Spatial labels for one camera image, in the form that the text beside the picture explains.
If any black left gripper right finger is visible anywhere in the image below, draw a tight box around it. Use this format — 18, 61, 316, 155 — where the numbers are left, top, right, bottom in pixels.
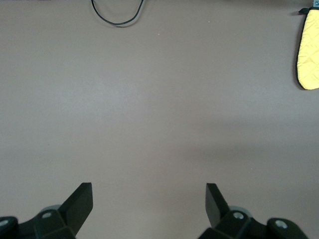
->
198, 183, 310, 239

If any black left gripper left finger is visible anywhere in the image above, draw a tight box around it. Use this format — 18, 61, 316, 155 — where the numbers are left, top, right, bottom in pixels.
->
0, 182, 94, 239

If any yellow quilted oven mitt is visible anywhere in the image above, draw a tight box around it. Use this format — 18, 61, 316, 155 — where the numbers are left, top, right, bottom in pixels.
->
295, 7, 319, 91

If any thin black looped cable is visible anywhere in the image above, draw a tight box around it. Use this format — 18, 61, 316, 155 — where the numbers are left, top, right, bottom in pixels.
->
91, 0, 145, 27

